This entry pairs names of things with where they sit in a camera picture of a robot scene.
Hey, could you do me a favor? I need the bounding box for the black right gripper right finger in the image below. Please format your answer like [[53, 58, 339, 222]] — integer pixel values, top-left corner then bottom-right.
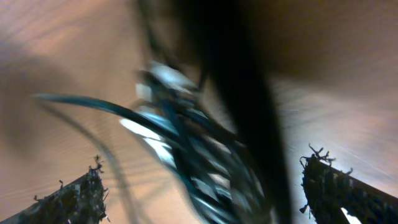
[[299, 147, 397, 224]]

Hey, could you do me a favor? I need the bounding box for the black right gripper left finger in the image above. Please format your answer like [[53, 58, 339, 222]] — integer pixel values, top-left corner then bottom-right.
[[1, 155, 109, 224]]

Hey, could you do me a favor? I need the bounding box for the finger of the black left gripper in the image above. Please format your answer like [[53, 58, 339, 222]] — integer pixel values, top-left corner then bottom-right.
[[175, 0, 293, 223]]

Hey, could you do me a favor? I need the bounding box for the white USB cable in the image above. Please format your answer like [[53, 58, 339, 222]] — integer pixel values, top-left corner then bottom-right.
[[119, 62, 237, 218]]

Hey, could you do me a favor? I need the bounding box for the black USB cable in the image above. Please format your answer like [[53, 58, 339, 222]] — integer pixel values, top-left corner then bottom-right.
[[32, 60, 274, 224]]

